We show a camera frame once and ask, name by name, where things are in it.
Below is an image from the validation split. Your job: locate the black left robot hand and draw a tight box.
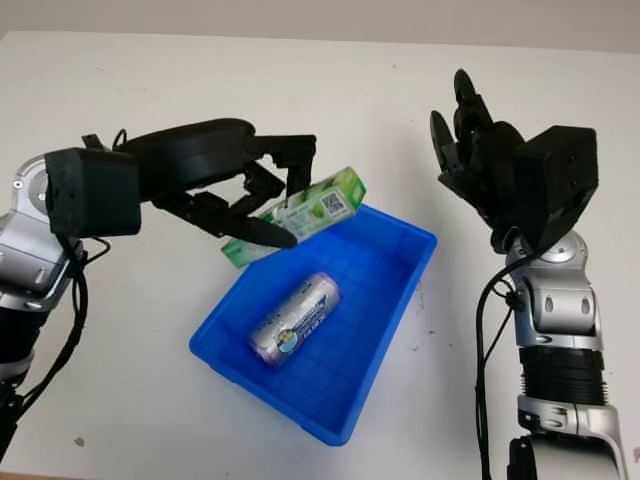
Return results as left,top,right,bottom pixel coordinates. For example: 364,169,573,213
119,117,319,251

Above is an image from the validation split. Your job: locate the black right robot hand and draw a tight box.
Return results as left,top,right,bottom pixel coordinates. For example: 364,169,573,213
429,68,531,254

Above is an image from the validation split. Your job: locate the green toothpaste box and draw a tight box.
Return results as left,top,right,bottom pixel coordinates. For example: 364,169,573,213
219,167,368,271

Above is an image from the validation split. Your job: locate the blue plastic tray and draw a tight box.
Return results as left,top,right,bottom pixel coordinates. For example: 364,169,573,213
188,202,439,434

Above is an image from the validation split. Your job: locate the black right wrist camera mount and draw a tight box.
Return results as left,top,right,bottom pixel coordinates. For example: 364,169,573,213
509,125,599,251

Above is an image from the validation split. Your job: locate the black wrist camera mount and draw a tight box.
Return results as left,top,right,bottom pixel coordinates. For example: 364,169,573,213
509,125,599,251
44,147,142,237

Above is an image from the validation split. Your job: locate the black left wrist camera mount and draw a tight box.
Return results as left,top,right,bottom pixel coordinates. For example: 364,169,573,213
44,147,142,237

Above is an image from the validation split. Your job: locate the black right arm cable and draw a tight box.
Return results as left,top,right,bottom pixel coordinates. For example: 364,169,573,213
472,227,531,480

